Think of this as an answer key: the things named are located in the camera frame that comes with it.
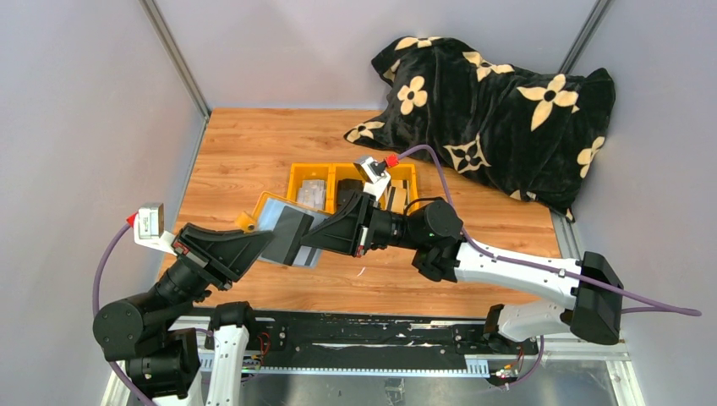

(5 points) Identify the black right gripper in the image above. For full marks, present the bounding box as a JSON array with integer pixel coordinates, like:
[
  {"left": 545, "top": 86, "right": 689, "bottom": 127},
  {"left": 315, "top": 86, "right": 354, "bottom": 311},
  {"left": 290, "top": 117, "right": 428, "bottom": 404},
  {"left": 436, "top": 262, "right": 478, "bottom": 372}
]
[{"left": 300, "top": 190, "right": 424, "bottom": 259}]

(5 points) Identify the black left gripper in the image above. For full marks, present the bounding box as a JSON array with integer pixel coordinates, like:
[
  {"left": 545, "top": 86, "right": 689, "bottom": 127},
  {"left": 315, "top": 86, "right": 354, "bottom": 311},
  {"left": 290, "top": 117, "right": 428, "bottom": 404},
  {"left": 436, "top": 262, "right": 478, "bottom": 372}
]
[{"left": 150, "top": 217, "right": 273, "bottom": 329}]

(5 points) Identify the yellow leather card holder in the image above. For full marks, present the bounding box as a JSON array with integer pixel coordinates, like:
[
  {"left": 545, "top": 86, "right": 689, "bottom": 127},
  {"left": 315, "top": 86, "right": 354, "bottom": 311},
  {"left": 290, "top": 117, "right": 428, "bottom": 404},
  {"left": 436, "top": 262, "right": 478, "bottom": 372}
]
[{"left": 234, "top": 192, "right": 329, "bottom": 268}]

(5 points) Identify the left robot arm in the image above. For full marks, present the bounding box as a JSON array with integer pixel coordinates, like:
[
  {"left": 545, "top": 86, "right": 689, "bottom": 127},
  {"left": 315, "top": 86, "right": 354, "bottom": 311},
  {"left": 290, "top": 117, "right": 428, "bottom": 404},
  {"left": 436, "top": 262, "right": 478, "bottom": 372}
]
[{"left": 92, "top": 223, "right": 273, "bottom": 405}]

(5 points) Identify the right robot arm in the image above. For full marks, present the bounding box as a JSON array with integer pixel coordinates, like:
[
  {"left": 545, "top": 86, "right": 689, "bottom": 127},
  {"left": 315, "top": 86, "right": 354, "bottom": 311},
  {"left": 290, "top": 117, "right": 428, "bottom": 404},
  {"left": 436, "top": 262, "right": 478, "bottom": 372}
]
[{"left": 301, "top": 192, "right": 623, "bottom": 354}]

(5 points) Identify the black card stack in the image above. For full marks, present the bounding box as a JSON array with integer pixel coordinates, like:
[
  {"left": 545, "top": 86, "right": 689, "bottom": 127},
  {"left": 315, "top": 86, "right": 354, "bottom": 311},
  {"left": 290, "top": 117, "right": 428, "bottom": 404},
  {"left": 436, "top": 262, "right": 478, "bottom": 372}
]
[{"left": 336, "top": 178, "right": 364, "bottom": 206}]

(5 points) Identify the silver card stack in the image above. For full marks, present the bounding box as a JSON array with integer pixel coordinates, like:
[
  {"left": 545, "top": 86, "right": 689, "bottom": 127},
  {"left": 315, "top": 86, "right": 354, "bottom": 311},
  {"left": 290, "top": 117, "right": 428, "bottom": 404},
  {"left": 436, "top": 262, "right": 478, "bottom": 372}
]
[{"left": 297, "top": 179, "right": 326, "bottom": 211}]

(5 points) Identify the yellow bin with black cards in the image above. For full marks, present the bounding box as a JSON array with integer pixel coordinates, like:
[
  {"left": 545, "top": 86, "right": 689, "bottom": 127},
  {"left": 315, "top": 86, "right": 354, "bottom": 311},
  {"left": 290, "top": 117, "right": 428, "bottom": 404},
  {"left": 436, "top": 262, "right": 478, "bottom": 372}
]
[{"left": 326, "top": 163, "right": 363, "bottom": 213}]

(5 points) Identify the yellow bin with silver cards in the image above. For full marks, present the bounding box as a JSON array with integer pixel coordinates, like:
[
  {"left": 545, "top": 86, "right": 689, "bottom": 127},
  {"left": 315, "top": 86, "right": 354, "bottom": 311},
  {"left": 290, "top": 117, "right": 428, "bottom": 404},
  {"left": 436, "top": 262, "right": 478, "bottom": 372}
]
[{"left": 287, "top": 163, "right": 336, "bottom": 213}]

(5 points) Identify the beige striped card stack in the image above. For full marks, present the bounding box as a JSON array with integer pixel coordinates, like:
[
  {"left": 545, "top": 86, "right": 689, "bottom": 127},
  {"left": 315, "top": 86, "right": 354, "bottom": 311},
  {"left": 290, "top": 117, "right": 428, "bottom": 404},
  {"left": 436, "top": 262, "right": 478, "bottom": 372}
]
[{"left": 385, "top": 178, "right": 409, "bottom": 213}]

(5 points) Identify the yellow bin with beige cards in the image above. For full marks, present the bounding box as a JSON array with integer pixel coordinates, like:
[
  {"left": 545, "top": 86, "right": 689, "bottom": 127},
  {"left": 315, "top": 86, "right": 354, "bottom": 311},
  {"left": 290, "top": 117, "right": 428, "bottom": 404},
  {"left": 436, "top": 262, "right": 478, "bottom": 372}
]
[{"left": 380, "top": 164, "right": 419, "bottom": 214}]

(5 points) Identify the black floral fleece blanket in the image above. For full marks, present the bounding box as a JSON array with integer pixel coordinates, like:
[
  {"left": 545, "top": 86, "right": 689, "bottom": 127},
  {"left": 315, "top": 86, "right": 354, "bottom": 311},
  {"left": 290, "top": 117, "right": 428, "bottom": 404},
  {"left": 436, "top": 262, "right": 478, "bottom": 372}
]
[{"left": 344, "top": 36, "right": 616, "bottom": 221}]

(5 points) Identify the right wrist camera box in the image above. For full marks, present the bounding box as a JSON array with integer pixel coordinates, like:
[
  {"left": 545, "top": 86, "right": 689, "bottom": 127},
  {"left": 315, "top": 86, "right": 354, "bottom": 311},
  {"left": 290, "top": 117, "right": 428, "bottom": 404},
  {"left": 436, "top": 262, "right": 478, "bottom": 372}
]
[{"left": 353, "top": 156, "right": 391, "bottom": 208}]

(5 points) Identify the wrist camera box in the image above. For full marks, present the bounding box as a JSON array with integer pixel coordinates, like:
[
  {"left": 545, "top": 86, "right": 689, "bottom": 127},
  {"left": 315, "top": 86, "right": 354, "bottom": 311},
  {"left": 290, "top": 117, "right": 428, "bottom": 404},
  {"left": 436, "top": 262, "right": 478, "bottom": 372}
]
[
  {"left": 132, "top": 202, "right": 175, "bottom": 255},
  {"left": 353, "top": 156, "right": 391, "bottom": 208}
]

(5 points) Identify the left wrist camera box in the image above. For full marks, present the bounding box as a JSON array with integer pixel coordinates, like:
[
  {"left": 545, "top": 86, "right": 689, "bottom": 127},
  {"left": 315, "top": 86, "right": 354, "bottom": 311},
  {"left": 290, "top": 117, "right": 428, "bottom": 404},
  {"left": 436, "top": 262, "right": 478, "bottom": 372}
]
[{"left": 132, "top": 202, "right": 175, "bottom": 255}]

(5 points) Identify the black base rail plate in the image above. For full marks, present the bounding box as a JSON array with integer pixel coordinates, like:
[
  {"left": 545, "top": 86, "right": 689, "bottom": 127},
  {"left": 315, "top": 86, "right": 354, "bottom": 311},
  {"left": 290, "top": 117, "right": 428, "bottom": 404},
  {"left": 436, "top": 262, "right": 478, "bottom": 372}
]
[{"left": 249, "top": 310, "right": 539, "bottom": 377}]

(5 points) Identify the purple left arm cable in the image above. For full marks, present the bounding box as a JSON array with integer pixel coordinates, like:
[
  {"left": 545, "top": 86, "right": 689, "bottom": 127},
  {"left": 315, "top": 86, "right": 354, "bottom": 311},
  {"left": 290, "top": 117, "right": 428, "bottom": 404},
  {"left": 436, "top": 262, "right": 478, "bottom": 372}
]
[{"left": 92, "top": 221, "right": 158, "bottom": 406}]

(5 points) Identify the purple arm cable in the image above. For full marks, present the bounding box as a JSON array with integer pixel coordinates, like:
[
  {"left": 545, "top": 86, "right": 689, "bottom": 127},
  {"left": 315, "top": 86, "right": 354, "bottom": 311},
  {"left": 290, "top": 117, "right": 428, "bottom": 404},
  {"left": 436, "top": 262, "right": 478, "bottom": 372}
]
[
  {"left": 386, "top": 144, "right": 703, "bottom": 387},
  {"left": 92, "top": 221, "right": 158, "bottom": 406}
]

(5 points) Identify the aluminium frame rail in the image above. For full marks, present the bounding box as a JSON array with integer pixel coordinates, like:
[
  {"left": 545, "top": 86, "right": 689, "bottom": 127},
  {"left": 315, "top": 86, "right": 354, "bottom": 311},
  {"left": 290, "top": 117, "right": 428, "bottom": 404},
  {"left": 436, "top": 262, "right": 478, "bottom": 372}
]
[{"left": 139, "top": 0, "right": 211, "bottom": 122}]

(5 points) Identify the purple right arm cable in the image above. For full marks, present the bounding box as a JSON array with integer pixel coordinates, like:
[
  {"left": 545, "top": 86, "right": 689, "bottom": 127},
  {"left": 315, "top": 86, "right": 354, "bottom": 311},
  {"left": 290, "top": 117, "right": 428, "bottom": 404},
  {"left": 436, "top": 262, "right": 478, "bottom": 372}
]
[{"left": 386, "top": 144, "right": 703, "bottom": 387}]

